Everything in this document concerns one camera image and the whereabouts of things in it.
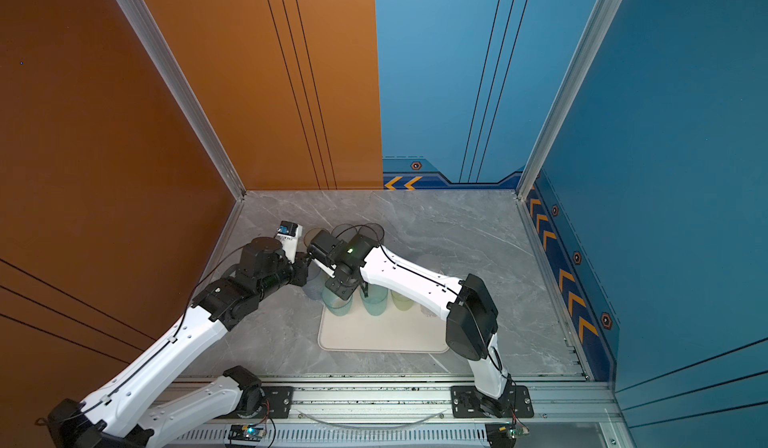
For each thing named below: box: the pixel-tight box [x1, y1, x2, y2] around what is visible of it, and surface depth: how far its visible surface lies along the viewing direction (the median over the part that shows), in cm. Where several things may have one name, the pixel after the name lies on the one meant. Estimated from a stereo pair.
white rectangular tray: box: [318, 302, 450, 352], surface depth 89 cm
